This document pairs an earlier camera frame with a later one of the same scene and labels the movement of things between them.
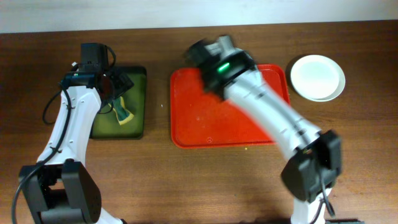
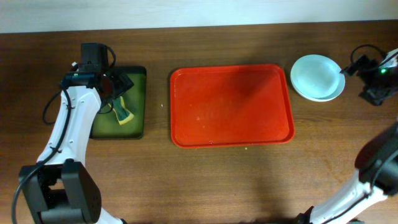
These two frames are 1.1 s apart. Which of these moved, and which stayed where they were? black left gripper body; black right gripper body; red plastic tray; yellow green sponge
Moved: black right gripper body
Stayed: red plastic tray; yellow green sponge; black left gripper body
